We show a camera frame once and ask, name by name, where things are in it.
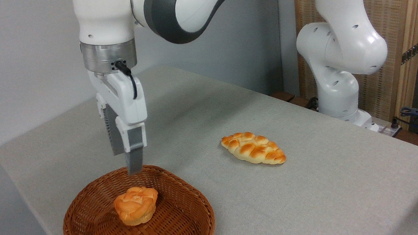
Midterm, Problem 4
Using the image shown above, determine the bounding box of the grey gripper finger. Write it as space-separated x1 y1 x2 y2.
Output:
115 114 151 176
95 92 126 157

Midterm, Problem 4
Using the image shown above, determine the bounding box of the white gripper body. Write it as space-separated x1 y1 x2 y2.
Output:
88 66 148 129

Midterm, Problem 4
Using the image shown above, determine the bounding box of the round orange bread roll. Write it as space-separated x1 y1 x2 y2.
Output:
112 184 161 228

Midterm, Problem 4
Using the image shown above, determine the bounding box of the brown wicker basket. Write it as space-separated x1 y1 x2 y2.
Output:
58 158 217 235

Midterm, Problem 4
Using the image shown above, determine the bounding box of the braided bread loaf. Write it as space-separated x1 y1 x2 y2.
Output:
220 128 287 170

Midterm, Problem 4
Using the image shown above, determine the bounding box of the brown wooden furniture edge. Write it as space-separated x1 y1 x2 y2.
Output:
270 87 320 115

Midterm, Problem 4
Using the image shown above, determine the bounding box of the grey tablecloth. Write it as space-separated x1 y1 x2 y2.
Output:
0 41 418 235

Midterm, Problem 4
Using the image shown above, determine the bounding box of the black metal hinge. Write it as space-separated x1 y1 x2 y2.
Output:
399 41 418 65

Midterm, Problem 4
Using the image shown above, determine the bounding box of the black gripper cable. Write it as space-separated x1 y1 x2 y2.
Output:
114 60 139 102

